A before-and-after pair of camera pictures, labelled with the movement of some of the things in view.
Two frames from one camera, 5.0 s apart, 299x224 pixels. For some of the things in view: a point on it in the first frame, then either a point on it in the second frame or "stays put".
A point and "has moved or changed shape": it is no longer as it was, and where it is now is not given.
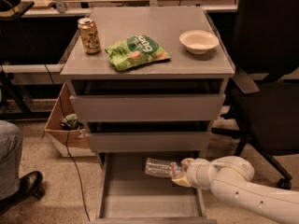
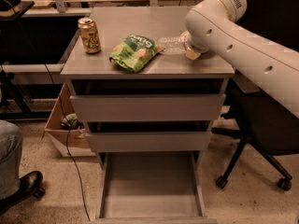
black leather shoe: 30,186 stays put
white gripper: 196,173 to 191,48
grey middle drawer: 149,142 stays put
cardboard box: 70,143 stays put
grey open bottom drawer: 128,196 stays put
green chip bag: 135,50 has moved or changed shape
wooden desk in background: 59,0 stays put
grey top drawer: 149,107 stays put
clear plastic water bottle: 162,168 to 174,45
